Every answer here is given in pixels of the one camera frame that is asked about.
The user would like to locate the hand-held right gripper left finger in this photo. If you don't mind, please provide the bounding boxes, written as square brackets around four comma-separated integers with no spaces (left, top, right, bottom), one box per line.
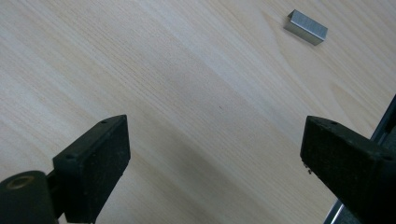
[51,114,132,224]

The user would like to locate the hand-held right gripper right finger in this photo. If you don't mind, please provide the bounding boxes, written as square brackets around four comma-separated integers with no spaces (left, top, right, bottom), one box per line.
[300,115,396,224]

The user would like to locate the silver staple strip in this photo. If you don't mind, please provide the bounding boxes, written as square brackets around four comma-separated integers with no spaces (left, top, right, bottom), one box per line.
[283,8,329,47]

